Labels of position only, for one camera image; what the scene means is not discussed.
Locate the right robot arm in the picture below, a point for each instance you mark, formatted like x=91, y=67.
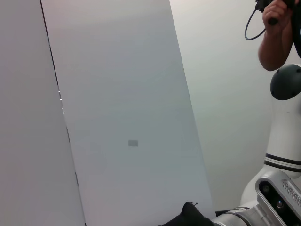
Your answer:
x=282, y=129

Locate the person's bare forearm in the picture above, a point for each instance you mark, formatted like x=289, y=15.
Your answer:
x=272, y=51

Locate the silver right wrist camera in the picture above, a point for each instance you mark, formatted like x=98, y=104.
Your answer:
x=272, y=195

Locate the person's bare hand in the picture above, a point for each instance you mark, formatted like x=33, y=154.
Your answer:
x=275, y=11

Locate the black handheld controller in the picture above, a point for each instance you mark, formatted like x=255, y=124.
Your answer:
x=273, y=21

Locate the person's dark clothing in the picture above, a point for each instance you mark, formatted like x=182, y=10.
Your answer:
x=296, y=28

